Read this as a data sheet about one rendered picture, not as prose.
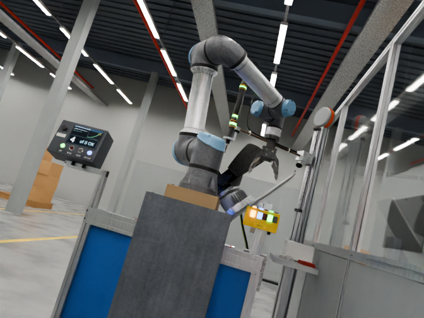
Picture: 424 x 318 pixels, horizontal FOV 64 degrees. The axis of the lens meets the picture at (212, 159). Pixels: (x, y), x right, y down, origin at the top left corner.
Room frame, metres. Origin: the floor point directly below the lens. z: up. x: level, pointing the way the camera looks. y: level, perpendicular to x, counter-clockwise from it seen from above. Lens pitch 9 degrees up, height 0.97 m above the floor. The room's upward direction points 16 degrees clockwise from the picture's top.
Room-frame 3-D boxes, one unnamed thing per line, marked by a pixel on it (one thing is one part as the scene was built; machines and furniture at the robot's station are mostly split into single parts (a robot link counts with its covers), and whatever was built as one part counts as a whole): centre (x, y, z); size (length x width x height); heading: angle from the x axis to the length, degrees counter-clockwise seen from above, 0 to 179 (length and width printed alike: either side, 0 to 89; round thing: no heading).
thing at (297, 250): (2.16, -0.67, 0.92); 0.17 x 0.16 x 0.11; 82
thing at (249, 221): (1.65, -0.31, 1.02); 0.16 x 0.10 x 0.11; 82
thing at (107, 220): (1.71, 0.09, 0.82); 0.90 x 0.04 x 0.08; 82
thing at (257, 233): (1.65, -0.31, 0.92); 0.03 x 0.03 x 0.12; 82
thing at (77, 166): (1.79, 0.61, 1.04); 0.24 x 0.03 x 0.03; 82
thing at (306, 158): (2.33, -0.62, 1.54); 0.10 x 0.07 x 0.08; 117
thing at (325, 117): (2.38, -0.71, 1.88); 0.17 x 0.15 x 0.16; 172
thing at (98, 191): (1.77, 0.51, 0.96); 0.03 x 0.03 x 0.20; 82
